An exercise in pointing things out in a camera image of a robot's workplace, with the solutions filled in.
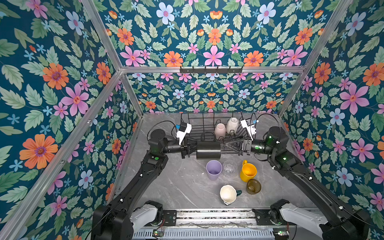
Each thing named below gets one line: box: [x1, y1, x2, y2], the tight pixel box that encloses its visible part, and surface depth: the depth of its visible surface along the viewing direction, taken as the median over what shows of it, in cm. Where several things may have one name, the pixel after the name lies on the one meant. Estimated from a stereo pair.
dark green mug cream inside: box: [219, 184, 242, 206], surface depth 75 cm
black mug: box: [196, 131, 222, 160], surface depth 60 cm
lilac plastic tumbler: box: [206, 160, 223, 181], surface depth 82 cm
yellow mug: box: [239, 160, 258, 183], surface depth 85 cm
